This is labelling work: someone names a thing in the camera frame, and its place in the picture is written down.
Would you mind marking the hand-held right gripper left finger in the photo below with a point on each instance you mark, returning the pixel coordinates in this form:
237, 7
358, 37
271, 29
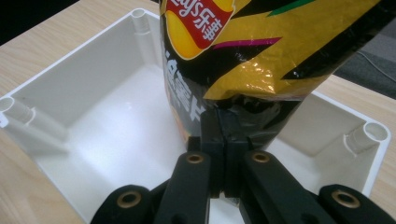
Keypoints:
186, 193

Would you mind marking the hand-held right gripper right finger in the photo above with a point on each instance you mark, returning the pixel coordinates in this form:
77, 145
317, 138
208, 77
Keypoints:
267, 193

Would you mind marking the white plastic box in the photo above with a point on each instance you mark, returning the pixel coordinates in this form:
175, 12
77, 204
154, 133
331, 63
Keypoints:
109, 124

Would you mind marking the black yellow chips bag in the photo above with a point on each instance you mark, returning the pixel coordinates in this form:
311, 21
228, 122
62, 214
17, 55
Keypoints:
264, 68

